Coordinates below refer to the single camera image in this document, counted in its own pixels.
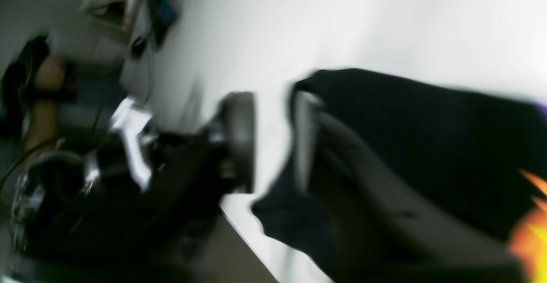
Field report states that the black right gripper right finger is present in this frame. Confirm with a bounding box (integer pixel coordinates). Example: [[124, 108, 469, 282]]
[[294, 91, 526, 283]]

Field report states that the black T-shirt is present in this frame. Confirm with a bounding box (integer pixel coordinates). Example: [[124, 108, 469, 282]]
[[251, 69, 547, 283]]

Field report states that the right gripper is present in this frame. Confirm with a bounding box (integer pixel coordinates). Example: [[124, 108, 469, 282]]
[[9, 135, 210, 283]]

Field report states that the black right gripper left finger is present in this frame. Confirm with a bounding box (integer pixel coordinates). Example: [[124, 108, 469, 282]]
[[149, 91, 256, 240]]

